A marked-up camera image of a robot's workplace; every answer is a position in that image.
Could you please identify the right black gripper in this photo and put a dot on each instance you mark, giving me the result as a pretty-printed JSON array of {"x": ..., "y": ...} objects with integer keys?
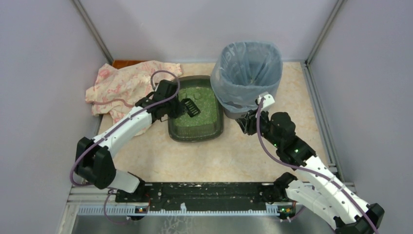
[{"x": 249, "y": 120}]

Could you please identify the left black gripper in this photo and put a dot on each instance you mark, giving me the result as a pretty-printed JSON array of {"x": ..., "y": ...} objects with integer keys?
[{"x": 176, "y": 107}]

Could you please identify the black litter scoop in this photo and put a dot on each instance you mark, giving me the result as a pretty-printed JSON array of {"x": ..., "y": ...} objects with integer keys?
[{"x": 191, "y": 108}]

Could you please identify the grey trash bin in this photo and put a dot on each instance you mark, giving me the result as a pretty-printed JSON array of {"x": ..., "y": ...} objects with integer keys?
[{"x": 233, "y": 115}]

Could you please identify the dark green litter box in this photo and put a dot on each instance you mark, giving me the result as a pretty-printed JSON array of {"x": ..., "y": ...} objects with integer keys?
[{"x": 200, "y": 133}]

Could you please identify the blue plastic bin liner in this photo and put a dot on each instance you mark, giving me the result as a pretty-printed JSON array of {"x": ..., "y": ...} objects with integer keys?
[{"x": 243, "y": 71}]

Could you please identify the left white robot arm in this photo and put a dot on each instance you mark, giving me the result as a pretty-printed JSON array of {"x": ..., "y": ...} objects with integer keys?
[{"x": 94, "y": 157}]

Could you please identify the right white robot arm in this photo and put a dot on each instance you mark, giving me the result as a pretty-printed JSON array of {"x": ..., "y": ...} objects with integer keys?
[{"x": 329, "y": 198}]

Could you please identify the green litter pellets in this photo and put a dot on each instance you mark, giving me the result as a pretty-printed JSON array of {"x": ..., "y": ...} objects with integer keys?
[{"x": 204, "y": 99}]

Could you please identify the patterned cream cloth bag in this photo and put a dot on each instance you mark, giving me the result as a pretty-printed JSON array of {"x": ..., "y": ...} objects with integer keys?
[{"x": 115, "y": 91}]

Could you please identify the aluminium frame rail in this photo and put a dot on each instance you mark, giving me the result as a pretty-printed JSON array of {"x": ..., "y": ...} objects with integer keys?
[{"x": 95, "y": 201}]

